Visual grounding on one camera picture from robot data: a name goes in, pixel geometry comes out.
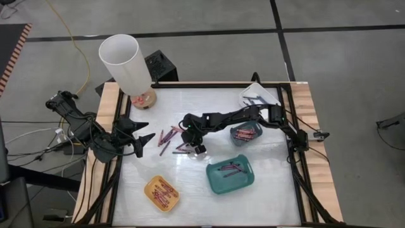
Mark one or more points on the grey floor device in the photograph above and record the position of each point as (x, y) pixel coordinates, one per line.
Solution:
(392, 122)

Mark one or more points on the round wooden lamp base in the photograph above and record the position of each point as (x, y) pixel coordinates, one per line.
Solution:
(149, 102)

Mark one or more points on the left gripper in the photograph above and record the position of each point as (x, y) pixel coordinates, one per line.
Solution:
(125, 134)

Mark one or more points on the yellow plastic bin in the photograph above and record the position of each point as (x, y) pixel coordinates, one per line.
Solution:
(148, 190)

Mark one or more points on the large teal plastic bin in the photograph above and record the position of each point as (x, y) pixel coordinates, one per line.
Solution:
(231, 185)

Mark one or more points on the purple crayon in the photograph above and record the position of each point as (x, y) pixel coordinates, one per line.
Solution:
(232, 173)
(239, 167)
(165, 148)
(226, 167)
(181, 145)
(171, 136)

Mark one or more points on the black speaker box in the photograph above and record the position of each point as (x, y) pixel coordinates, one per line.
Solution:
(159, 66)

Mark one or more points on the blue crayon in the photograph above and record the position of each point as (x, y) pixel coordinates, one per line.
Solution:
(247, 103)
(167, 135)
(253, 98)
(264, 100)
(180, 152)
(257, 102)

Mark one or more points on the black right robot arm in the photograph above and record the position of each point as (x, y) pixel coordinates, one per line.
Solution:
(253, 115)

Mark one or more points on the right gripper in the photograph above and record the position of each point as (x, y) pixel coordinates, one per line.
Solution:
(193, 126)

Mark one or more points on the red clips pile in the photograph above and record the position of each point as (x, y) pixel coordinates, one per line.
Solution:
(138, 100)

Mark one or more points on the grey floor stand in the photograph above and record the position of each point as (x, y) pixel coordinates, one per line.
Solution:
(16, 202)

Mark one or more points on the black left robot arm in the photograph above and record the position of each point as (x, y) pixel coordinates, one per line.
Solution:
(82, 128)

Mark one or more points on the black mat striped edge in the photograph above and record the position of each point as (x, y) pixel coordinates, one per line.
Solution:
(9, 47)

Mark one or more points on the small teal plastic bin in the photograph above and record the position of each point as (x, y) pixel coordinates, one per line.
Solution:
(240, 142)

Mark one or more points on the white plastic bin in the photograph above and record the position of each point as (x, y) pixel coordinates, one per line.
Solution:
(257, 88)

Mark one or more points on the white cylindrical lamp shade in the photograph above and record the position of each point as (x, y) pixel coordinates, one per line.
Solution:
(125, 63)

